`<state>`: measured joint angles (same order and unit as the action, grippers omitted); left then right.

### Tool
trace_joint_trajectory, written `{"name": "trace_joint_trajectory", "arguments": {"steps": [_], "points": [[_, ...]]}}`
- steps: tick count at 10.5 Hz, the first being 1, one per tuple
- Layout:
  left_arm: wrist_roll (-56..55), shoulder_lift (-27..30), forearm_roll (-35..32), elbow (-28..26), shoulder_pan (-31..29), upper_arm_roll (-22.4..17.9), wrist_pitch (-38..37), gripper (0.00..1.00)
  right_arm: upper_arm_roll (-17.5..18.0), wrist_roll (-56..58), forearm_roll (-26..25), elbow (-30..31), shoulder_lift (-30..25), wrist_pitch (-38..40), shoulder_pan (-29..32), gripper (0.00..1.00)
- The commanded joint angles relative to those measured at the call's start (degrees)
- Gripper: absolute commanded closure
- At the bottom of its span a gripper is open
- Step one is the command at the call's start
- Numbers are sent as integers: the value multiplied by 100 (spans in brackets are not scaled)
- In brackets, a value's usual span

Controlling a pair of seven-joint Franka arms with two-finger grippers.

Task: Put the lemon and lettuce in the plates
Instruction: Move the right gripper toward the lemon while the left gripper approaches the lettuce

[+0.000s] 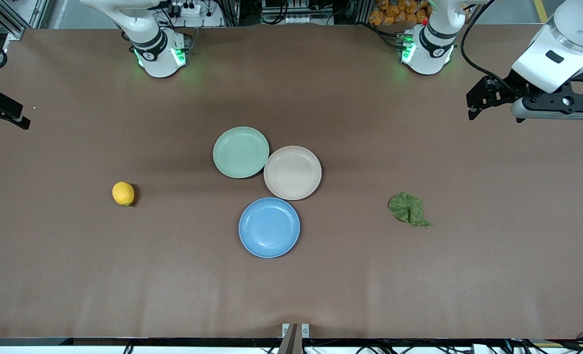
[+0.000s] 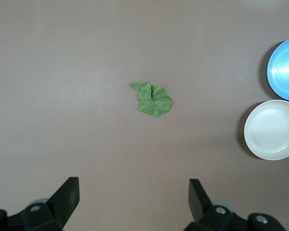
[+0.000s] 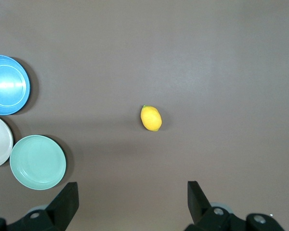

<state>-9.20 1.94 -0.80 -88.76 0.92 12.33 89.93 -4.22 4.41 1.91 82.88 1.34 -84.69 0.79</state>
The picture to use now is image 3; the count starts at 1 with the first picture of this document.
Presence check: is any mint green plate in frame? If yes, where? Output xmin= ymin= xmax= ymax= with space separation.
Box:
xmin=9 ymin=135 xmax=67 ymax=191

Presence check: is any blue plate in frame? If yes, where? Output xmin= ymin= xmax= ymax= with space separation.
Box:
xmin=0 ymin=54 xmax=31 ymax=116

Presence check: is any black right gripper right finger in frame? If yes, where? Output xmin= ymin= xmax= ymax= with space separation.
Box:
xmin=184 ymin=180 xmax=248 ymax=231

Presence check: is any yellow lemon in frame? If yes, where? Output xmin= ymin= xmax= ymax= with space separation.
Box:
xmin=140 ymin=104 xmax=163 ymax=132

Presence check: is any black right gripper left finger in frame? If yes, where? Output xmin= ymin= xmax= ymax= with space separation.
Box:
xmin=8 ymin=182 xmax=79 ymax=231

